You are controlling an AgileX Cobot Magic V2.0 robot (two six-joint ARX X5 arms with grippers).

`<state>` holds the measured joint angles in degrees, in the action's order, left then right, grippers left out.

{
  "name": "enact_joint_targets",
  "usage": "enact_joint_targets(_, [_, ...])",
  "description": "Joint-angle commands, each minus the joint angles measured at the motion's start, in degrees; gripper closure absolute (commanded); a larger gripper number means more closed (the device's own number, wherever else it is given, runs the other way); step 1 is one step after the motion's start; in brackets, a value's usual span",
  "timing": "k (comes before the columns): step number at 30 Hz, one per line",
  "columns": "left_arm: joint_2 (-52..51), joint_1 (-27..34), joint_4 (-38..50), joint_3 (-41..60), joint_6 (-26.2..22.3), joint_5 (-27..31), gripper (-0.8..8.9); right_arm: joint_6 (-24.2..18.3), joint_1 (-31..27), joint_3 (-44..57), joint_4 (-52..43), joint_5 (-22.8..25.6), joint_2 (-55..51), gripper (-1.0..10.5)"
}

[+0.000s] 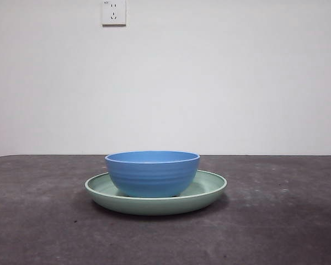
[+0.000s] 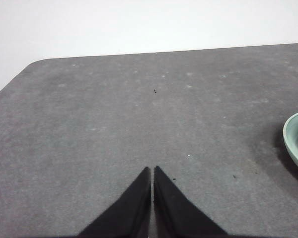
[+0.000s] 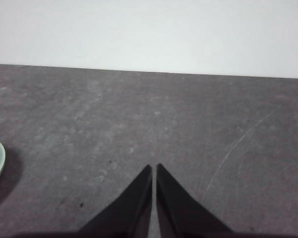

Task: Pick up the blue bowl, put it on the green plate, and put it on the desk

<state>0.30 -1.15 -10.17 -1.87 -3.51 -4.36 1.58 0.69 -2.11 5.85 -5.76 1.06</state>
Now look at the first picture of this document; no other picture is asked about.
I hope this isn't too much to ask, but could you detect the green round plate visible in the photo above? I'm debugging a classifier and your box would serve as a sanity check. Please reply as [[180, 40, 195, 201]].
[[84, 168, 228, 216]]

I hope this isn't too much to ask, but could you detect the blue ribbed bowl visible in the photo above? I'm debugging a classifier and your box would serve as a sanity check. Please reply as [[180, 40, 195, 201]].
[[104, 150, 201, 198]]

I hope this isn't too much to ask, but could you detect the white wall socket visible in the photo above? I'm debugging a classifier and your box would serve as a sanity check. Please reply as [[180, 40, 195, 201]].
[[101, 0, 127, 28]]

